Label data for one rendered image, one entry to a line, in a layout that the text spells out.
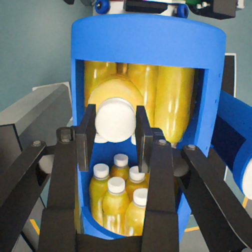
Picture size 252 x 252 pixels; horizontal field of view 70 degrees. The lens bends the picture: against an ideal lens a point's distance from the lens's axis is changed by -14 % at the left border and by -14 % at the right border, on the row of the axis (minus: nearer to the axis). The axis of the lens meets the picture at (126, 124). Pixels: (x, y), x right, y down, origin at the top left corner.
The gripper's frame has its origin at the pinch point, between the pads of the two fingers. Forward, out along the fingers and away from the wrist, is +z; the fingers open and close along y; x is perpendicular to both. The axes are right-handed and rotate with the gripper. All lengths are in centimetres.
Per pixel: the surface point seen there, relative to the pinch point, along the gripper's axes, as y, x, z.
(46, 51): -54, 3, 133
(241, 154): 41, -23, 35
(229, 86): 80, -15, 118
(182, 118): 12.1, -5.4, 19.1
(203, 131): 13.5, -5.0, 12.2
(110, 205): -1.1, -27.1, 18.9
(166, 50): 5.8, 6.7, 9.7
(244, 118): 47, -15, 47
